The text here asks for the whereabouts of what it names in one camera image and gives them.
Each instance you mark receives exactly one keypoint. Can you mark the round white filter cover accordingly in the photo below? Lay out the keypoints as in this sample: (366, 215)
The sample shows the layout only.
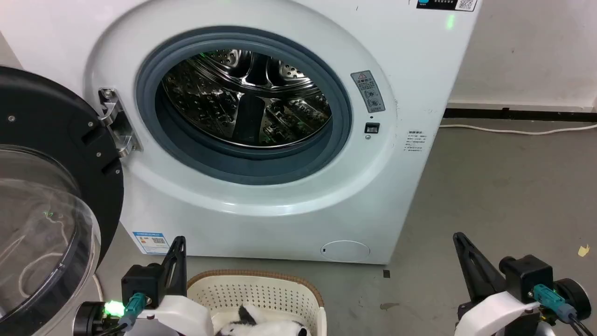
(345, 250)

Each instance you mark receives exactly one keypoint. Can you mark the blue white energy label sticker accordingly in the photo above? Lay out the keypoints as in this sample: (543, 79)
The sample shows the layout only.
(151, 242)

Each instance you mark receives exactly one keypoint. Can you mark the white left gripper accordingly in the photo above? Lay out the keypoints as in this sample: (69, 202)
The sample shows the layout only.
(182, 315)

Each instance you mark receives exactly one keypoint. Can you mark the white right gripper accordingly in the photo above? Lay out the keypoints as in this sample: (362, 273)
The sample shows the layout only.
(494, 315)

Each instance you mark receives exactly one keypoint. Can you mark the black door latch slot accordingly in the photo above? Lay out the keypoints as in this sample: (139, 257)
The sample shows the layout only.
(371, 128)

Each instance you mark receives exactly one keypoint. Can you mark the black label with QR code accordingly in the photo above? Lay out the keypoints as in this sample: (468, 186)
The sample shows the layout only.
(445, 4)

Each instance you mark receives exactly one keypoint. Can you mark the white front-load washing machine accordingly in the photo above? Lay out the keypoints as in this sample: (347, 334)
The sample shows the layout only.
(261, 224)

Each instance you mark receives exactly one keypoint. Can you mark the grey rubber door gasket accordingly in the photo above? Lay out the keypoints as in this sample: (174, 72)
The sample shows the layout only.
(252, 163)

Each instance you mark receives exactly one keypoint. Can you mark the black and white plush panda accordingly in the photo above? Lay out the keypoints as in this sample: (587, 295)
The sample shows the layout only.
(261, 325)

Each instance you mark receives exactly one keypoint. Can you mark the black round glass washer door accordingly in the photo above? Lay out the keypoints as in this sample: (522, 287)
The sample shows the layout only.
(42, 140)

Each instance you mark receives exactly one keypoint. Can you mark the black baseboard strip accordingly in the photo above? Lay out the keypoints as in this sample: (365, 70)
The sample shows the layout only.
(517, 114)

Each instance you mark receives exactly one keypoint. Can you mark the yellow paper scrap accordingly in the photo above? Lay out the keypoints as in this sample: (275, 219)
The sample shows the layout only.
(583, 250)

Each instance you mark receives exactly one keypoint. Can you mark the grey warning sticker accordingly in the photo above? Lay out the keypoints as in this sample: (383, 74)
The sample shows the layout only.
(368, 91)

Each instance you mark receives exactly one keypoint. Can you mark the stainless steel washer drum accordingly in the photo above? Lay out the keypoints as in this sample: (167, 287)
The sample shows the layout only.
(247, 100)

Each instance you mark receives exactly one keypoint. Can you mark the white perforated laundry basket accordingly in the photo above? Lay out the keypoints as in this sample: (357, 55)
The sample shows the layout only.
(261, 294)

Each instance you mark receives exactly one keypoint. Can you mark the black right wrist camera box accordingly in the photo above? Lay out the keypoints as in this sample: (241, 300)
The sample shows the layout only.
(527, 275)

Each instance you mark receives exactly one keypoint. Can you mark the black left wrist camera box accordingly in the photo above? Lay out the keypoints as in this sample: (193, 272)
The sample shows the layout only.
(140, 280)

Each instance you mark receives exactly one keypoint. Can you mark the silver metal door hinge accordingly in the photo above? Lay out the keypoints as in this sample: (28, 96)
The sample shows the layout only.
(114, 121)

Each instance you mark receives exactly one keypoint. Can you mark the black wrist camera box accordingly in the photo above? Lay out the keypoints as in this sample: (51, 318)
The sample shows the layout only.
(527, 275)
(140, 280)

